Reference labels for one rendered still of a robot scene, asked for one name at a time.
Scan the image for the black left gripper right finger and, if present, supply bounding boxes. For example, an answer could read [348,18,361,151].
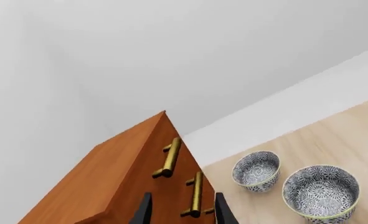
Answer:
[215,192,238,224]

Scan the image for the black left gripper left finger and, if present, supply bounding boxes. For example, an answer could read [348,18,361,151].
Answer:
[129,192,153,224]

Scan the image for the brown wooden cabinet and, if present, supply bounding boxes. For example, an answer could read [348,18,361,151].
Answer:
[15,110,217,224]

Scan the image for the small patterned bowl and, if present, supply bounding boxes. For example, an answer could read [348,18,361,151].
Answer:
[232,151,281,194]

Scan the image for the large patterned bowl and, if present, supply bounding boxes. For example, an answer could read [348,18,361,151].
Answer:
[282,164,361,222]

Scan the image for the brass drawer handle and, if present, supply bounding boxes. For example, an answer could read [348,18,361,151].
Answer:
[151,136,182,179]
[179,170,204,218]

